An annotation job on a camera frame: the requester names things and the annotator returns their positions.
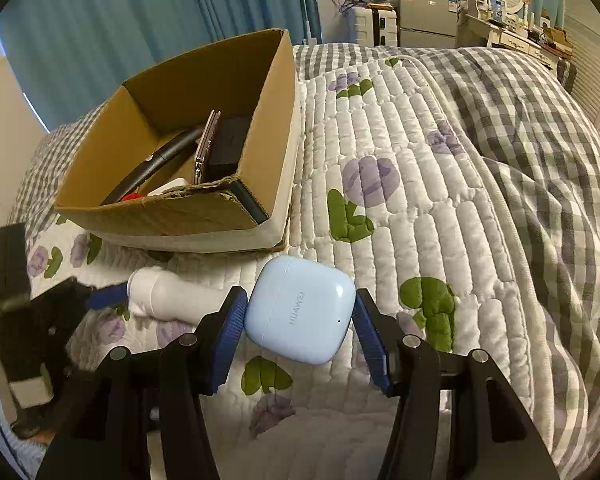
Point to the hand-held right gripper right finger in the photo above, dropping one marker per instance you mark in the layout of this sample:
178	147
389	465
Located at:
372	345

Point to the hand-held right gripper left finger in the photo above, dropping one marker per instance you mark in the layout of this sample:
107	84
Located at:
227	340

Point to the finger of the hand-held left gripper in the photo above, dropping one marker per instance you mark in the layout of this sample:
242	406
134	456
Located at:
105	298
62	310

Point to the white cylindrical device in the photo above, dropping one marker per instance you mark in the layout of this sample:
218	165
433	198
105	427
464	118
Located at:
180	300

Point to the light blue earbuds case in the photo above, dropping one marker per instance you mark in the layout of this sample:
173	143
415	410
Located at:
300	310

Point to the brown cardboard box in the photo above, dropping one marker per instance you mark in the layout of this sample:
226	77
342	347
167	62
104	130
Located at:
170	220

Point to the black curved band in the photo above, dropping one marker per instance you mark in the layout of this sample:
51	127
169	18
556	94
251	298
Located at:
165	155

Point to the pink-edged smartphone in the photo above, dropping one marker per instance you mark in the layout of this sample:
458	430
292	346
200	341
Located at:
206	152

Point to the black rectangular box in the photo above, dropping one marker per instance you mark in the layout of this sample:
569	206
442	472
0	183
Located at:
230	142

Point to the white floral quilt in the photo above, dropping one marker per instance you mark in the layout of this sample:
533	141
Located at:
430	220

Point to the grey checked duvet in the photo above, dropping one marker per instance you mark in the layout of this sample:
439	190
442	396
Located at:
530	160

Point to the wide blue curtain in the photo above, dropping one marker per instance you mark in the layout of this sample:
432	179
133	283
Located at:
95	25

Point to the white ribbed suitcase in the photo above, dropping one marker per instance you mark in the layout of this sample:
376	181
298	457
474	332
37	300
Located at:
372	25

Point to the white pole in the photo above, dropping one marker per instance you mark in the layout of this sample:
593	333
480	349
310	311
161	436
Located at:
307	20

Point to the dark hard suitcase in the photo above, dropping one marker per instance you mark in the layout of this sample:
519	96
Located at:
566	75

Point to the silver small fridge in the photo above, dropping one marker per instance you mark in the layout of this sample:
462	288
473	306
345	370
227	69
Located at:
427	15

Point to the white dressing table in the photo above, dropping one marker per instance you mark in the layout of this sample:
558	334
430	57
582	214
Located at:
510	40

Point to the small brown box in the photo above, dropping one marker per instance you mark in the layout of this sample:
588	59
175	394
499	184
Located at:
552	34

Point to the white louvered wardrobe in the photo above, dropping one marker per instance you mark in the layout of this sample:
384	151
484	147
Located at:
597	45

